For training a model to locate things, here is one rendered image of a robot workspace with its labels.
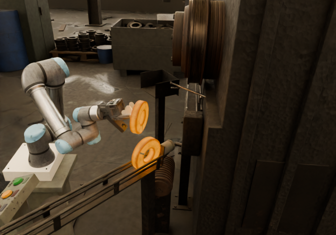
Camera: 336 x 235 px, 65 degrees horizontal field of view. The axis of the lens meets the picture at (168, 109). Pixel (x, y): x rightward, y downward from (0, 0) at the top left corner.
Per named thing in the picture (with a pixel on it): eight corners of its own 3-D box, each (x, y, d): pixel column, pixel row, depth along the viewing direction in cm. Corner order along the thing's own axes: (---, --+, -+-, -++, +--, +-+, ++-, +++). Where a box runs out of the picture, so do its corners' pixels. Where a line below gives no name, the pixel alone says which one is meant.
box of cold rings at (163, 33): (179, 62, 475) (181, 17, 439) (180, 79, 401) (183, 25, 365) (122, 60, 476) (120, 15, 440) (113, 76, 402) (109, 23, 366)
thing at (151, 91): (161, 141, 251) (162, 69, 218) (175, 156, 231) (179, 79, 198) (141, 146, 242) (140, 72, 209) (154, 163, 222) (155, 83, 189)
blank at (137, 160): (151, 173, 122) (146, 169, 124) (165, 142, 123) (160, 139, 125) (131, 170, 109) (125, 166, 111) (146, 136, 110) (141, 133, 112)
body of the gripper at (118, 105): (116, 104, 118) (94, 106, 123) (121, 121, 122) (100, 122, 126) (123, 97, 125) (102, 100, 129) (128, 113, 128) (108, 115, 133)
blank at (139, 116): (149, 97, 126) (143, 95, 127) (137, 108, 112) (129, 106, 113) (148, 125, 132) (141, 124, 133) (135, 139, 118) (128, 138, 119)
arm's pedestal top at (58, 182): (7, 192, 153) (5, 187, 152) (31, 158, 182) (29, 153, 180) (62, 192, 155) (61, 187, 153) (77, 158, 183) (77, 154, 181)
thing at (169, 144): (174, 152, 130) (175, 142, 128) (162, 159, 124) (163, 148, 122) (165, 147, 134) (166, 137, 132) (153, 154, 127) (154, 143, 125)
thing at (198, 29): (198, 69, 171) (204, -10, 149) (199, 99, 129) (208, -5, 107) (188, 68, 171) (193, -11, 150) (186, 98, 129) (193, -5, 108)
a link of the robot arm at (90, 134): (78, 147, 134) (71, 127, 131) (96, 137, 142) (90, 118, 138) (86, 149, 129) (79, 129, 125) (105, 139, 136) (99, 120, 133)
